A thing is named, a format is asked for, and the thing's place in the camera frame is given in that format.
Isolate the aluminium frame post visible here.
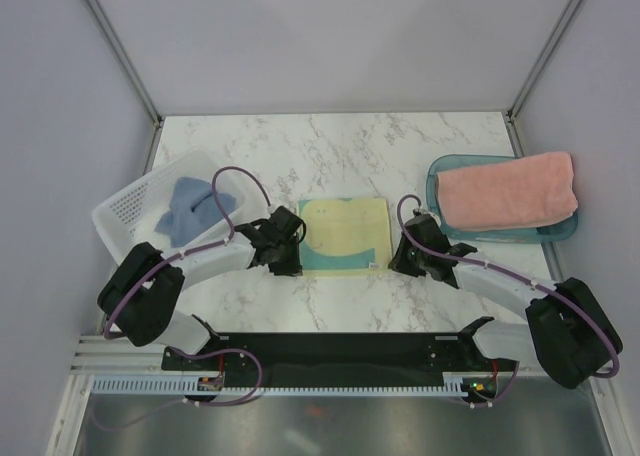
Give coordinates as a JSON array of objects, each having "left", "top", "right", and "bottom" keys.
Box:
[
  {"left": 83, "top": 0, "right": 163, "bottom": 127},
  {"left": 504, "top": 0, "right": 586, "bottom": 125}
]

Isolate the blue towel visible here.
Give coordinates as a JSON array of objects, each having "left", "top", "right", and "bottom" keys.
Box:
[{"left": 154, "top": 177, "right": 227, "bottom": 248}]

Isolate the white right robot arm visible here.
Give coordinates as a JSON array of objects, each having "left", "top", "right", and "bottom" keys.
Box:
[{"left": 389, "top": 212, "right": 622, "bottom": 389}]

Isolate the teal translucent plastic tub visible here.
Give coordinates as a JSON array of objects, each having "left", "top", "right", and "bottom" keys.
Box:
[{"left": 425, "top": 154, "right": 579, "bottom": 244}]

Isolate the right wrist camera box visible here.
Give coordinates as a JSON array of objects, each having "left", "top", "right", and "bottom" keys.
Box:
[{"left": 412, "top": 207, "right": 441, "bottom": 225}]

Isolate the white slotted cable duct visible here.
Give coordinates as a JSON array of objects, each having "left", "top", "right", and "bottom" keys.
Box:
[{"left": 91, "top": 373, "right": 496, "bottom": 397}]

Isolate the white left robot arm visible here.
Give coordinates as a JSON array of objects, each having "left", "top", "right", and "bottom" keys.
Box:
[{"left": 97, "top": 206, "right": 306, "bottom": 370}]

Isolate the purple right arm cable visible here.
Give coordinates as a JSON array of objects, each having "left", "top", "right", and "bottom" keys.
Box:
[{"left": 396, "top": 194, "right": 624, "bottom": 410}]

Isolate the yellow towel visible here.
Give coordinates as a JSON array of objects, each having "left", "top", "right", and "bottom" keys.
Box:
[{"left": 298, "top": 197, "right": 392, "bottom": 276}]

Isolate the pink towel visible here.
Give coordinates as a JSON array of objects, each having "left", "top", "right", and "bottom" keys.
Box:
[{"left": 436, "top": 152, "right": 578, "bottom": 231}]

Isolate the white perforated plastic basket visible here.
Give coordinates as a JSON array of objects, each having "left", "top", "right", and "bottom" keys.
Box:
[{"left": 92, "top": 147, "right": 265, "bottom": 264}]

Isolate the aluminium table edge rail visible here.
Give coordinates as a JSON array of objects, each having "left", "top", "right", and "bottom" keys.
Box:
[{"left": 70, "top": 336, "right": 164, "bottom": 375}]

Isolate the left aluminium frame post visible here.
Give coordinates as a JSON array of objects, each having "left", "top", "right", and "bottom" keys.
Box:
[{"left": 83, "top": 0, "right": 163, "bottom": 127}]

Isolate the right aluminium frame post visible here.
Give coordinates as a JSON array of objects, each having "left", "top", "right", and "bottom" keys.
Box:
[{"left": 504, "top": 0, "right": 586, "bottom": 125}]

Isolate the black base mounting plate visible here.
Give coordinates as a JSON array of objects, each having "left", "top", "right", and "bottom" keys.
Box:
[{"left": 160, "top": 331, "right": 517, "bottom": 390}]

